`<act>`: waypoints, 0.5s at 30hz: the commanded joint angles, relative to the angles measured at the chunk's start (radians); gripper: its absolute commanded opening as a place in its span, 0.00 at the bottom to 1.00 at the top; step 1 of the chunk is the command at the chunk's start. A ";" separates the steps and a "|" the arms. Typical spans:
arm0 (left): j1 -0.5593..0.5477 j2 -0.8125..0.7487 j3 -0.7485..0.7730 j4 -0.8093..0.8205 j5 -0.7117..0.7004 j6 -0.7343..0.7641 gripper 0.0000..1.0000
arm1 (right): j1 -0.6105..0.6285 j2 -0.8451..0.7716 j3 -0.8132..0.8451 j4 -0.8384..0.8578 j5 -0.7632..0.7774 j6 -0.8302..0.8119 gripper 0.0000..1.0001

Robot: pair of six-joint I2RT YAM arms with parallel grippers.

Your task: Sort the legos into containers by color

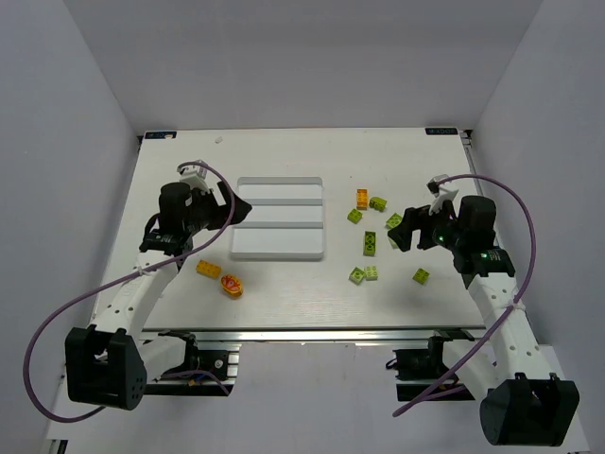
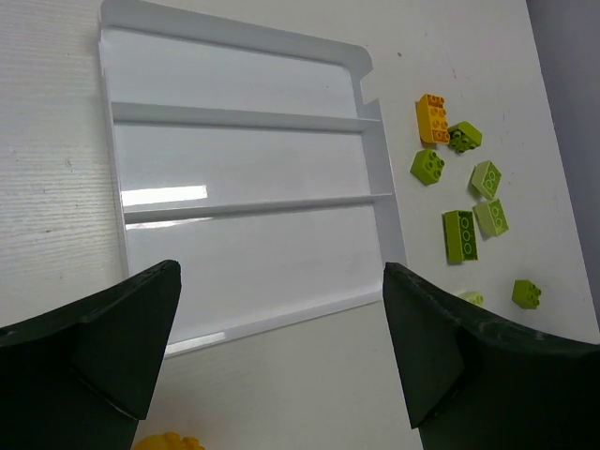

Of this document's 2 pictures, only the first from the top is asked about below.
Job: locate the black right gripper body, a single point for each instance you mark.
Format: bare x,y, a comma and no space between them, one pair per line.
423,227

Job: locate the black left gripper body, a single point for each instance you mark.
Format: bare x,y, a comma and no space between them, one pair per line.
217,206

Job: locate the dark green lego brick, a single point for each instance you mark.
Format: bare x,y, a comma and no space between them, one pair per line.
378,204

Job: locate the orange lego brick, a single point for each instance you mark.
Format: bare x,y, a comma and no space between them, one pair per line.
362,199

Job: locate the yellow lego brick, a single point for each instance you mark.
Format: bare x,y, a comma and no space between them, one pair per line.
208,269

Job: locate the orange rounded lego piece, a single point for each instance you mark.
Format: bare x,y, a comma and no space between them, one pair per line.
231,285

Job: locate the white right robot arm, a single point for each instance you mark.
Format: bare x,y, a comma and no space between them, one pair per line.
522,400

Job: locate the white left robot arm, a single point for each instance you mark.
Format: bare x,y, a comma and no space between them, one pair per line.
107,364

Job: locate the lime lego brick near gripper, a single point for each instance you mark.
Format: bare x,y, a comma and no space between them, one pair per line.
393,221

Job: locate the lime long lego brick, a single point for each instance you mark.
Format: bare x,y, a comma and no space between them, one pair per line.
369,247

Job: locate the lime lego brick far right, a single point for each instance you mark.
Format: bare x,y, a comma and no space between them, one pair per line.
421,276

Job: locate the white three-compartment tray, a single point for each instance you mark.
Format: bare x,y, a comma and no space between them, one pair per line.
286,221

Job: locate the lime small lego brick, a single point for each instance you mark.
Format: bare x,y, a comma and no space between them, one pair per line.
371,273

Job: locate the lime square lego brick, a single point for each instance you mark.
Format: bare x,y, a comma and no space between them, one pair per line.
355,216

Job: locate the lime round-stud lego brick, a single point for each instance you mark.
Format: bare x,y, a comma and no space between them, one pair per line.
357,276

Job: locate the blue left corner label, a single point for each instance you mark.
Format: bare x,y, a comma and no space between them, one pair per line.
160,135

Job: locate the blue corner label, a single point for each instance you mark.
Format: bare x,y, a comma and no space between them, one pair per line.
160,135
441,131

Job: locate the blue right corner label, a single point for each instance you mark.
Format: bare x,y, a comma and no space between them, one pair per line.
441,131

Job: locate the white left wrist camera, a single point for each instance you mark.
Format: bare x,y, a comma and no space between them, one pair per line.
194,174

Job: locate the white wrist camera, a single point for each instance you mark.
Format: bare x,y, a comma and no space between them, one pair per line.
442,192
194,174

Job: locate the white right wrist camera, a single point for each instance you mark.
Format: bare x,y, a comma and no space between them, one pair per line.
442,192

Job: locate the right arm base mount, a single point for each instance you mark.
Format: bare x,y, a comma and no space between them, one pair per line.
414,367

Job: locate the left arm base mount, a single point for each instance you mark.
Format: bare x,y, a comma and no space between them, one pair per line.
198,366

